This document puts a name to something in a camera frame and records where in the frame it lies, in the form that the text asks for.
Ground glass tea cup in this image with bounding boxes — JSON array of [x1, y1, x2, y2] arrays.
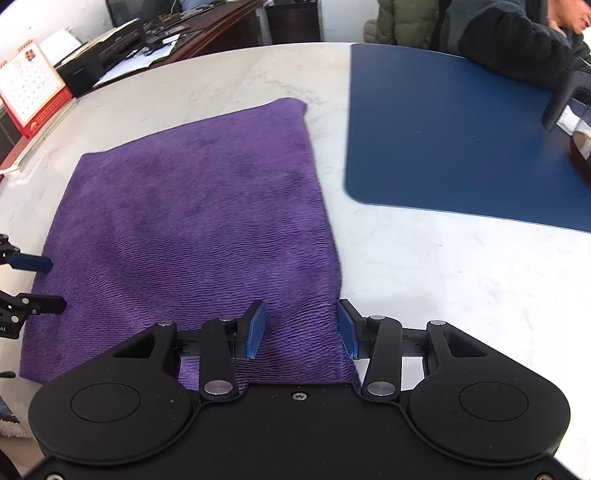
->
[[556, 104, 591, 185]]

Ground green padded jacket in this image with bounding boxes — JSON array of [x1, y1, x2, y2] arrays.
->
[[376, 0, 444, 49]]

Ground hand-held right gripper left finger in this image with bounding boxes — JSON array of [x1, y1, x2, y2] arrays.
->
[[112, 300, 269, 401]]

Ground white paper sheets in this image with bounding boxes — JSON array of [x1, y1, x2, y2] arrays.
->
[[92, 44, 181, 88]]

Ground black computer monitor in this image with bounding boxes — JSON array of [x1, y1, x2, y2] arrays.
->
[[105, 0, 178, 27]]

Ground black printer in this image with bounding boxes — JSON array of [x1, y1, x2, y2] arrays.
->
[[54, 17, 145, 96]]

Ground purple towel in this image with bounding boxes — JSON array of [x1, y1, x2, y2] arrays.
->
[[18, 97, 363, 393]]

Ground blue table mat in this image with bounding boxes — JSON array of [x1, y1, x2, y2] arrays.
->
[[344, 43, 591, 234]]

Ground black handheld device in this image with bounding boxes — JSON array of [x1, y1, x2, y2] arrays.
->
[[542, 56, 591, 134]]

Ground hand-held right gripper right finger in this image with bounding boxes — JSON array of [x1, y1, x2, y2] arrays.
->
[[337, 299, 491, 400]]

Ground brown wooden desk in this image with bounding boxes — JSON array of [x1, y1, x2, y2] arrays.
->
[[143, 0, 273, 63]]

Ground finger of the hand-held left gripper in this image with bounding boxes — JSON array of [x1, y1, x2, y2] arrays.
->
[[0, 234, 52, 273], [0, 291, 68, 340]]

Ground black cabinet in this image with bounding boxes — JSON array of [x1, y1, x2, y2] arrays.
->
[[265, 0, 321, 44]]

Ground red desk calendar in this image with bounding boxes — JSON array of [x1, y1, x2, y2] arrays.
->
[[0, 39, 75, 139]]

